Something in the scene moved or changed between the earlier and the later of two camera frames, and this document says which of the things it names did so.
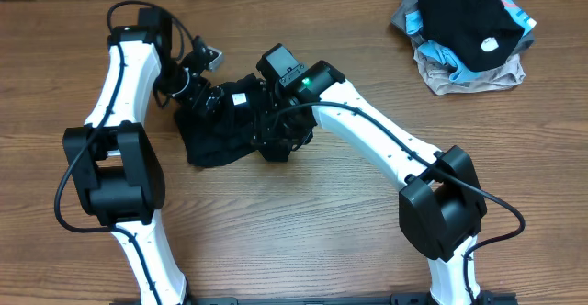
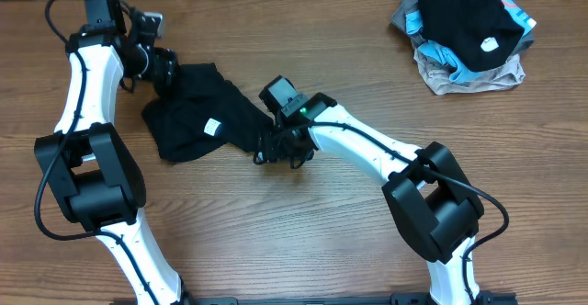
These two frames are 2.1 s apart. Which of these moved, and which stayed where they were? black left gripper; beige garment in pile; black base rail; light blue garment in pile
Moved: black left gripper
Stayed: light blue garment in pile; black base rail; beige garment in pile
